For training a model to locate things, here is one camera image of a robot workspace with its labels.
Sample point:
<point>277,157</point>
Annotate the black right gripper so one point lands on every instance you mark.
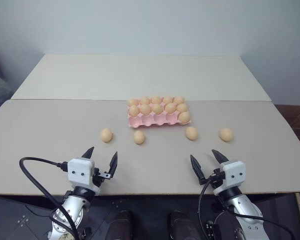
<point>218,180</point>

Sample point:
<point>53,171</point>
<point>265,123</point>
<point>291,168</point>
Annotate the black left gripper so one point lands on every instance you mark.
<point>98,175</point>

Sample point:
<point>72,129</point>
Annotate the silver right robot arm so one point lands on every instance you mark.
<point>247,215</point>

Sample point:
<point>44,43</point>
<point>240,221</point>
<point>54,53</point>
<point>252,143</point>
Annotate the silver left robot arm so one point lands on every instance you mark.
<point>67,217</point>

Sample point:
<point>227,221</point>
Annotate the pink egg tray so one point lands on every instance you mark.
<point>147,121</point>

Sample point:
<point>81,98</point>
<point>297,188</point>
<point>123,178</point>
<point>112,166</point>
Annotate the beige egg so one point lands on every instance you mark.
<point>133,102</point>
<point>226,134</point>
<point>191,133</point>
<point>167,100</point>
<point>139,137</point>
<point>179,100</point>
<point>156,99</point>
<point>106,135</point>
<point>145,109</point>
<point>134,110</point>
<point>182,107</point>
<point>144,100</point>
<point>157,108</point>
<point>170,107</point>
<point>184,116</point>

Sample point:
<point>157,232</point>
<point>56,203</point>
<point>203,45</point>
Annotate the brown cardboard box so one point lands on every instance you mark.
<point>296,117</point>

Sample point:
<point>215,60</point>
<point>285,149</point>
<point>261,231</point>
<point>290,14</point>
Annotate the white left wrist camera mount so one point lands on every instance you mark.
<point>80,172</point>

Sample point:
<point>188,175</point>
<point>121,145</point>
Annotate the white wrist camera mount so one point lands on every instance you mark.
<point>80,172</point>
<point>233,172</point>

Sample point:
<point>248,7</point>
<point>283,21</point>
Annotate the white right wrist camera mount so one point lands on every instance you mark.
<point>233,172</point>

